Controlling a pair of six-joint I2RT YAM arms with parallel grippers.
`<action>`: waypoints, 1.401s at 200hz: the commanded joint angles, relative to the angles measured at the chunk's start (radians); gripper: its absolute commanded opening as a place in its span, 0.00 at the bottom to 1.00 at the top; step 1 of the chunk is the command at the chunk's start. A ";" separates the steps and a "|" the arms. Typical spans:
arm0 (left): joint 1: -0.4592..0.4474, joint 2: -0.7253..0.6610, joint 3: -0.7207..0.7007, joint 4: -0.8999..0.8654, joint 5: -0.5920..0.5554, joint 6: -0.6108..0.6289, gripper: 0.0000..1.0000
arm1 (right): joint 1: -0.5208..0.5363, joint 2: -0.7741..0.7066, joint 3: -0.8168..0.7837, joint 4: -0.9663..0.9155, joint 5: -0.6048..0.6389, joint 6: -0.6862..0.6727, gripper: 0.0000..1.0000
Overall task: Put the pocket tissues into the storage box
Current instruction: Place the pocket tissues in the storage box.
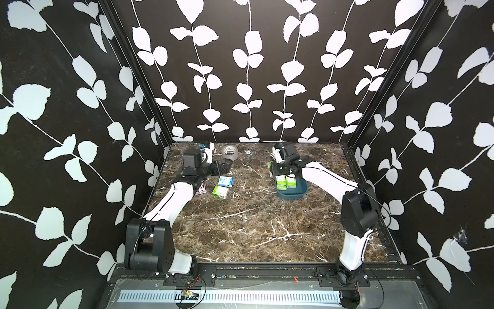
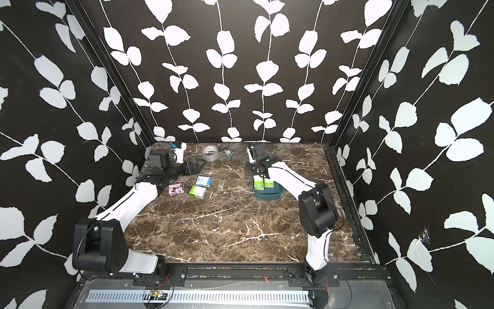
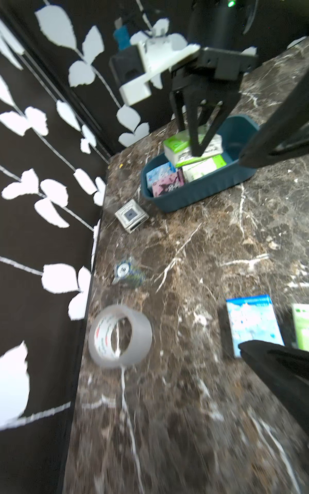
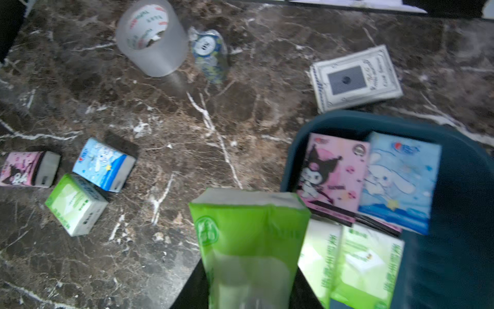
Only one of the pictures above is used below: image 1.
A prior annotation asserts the blue Cinnamoroll tissue pack back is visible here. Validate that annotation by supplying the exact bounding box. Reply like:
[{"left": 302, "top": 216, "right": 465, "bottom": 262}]
[{"left": 218, "top": 176, "right": 234, "bottom": 187}]

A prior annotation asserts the green tissue pack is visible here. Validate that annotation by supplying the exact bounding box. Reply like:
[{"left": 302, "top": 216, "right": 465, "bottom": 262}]
[
  {"left": 286, "top": 175, "right": 297, "bottom": 189},
  {"left": 267, "top": 161, "right": 273, "bottom": 177},
  {"left": 212, "top": 185, "right": 229, "bottom": 199},
  {"left": 275, "top": 175, "right": 288, "bottom": 191}
]

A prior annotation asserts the pink Kuromi tissue pack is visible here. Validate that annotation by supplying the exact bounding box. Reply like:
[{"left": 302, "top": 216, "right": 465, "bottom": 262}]
[{"left": 196, "top": 184, "right": 207, "bottom": 195}]

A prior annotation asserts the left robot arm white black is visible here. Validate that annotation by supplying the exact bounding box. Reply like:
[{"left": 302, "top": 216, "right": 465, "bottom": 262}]
[{"left": 124, "top": 148, "right": 233, "bottom": 276}]

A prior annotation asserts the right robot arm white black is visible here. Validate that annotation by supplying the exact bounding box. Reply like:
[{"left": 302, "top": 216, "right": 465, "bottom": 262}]
[{"left": 271, "top": 142, "right": 381, "bottom": 285}]

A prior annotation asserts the teal storage box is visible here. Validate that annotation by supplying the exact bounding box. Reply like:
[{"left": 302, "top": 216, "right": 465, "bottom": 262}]
[{"left": 276, "top": 177, "right": 308, "bottom": 200}]

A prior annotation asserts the clear tape roll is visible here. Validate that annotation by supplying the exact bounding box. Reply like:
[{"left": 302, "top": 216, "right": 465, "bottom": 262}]
[{"left": 221, "top": 144, "right": 239, "bottom": 161}]

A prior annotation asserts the white perforated strip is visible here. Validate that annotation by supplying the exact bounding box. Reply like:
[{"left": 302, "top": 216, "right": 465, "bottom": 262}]
[{"left": 117, "top": 290, "right": 342, "bottom": 306}]

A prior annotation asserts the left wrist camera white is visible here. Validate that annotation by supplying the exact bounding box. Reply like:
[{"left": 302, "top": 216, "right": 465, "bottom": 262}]
[{"left": 200, "top": 142, "right": 215, "bottom": 164}]

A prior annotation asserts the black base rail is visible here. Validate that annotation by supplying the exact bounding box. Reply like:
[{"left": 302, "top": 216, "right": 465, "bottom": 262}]
[{"left": 109, "top": 262, "right": 421, "bottom": 290}]

